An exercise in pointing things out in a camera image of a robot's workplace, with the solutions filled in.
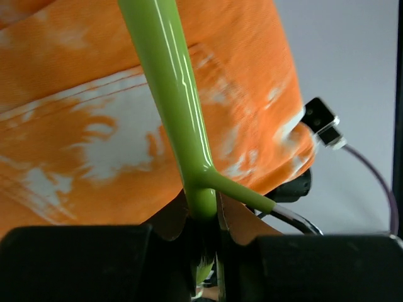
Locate green plastic hanger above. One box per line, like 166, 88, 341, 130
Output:
118, 0, 323, 284

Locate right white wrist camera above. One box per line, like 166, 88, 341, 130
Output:
302, 98, 347, 150

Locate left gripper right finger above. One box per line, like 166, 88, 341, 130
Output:
217, 235, 402, 302

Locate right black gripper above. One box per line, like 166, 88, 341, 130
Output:
270, 169, 312, 203

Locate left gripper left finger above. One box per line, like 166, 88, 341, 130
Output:
1, 225, 195, 301

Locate orange white patterned trousers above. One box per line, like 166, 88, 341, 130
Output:
1, 1, 315, 233

